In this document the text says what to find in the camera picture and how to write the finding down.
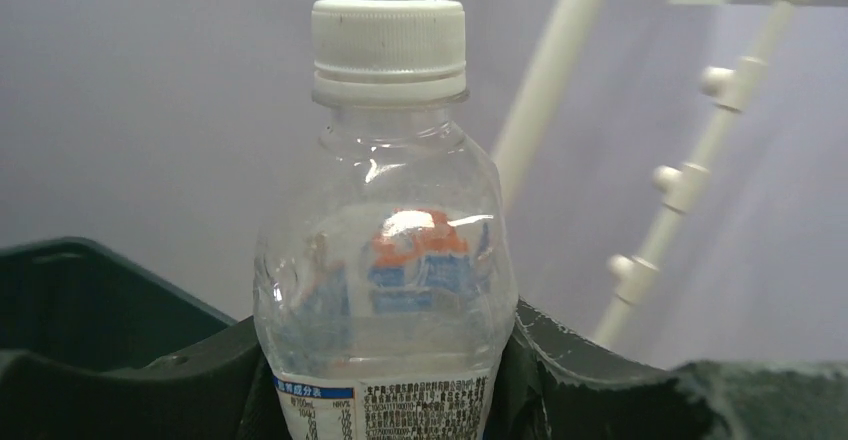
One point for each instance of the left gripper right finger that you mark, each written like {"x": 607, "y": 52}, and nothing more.
{"x": 555, "y": 384}

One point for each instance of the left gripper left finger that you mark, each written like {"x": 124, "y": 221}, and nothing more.
{"x": 218, "y": 388}

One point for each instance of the clear bottle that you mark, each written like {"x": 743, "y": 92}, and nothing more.
{"x": 384, "y": 294}

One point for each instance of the dark green trash bin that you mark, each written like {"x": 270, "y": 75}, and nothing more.
{"x": 74, "y": 301}

